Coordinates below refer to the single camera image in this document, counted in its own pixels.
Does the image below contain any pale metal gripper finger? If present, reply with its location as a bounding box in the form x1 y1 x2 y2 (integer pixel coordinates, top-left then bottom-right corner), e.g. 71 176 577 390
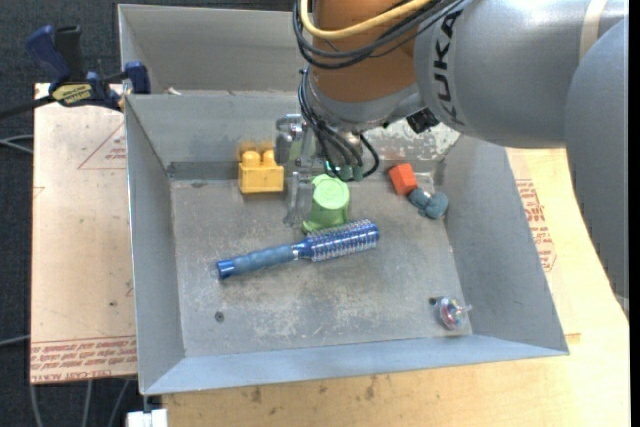
298 171 315 218
283 171 302 229

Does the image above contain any green plastic cup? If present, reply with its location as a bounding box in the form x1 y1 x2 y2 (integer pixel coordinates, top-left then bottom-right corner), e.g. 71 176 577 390
301 173 351 235

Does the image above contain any yellow toy building brick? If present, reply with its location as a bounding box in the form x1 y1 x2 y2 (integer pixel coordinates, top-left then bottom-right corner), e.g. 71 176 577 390
237 142 286 196

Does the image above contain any blue round hairbrush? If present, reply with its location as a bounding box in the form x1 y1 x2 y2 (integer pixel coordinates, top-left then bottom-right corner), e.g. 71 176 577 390
215 218 381 282

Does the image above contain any orange-red small block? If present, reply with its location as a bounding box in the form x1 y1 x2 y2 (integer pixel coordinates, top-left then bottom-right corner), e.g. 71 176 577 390
387 162 419 197

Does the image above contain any grey metal bin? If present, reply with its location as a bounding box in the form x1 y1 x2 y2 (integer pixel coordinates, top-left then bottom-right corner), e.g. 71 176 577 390
117 3 571 397

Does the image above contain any grey-blue toy figure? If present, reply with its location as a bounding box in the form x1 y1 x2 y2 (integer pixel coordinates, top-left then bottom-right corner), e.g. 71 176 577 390
407 188 450 220

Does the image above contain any brown cardboard board red print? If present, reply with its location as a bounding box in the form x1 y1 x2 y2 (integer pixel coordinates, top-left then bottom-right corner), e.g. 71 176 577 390
29 82 584 386

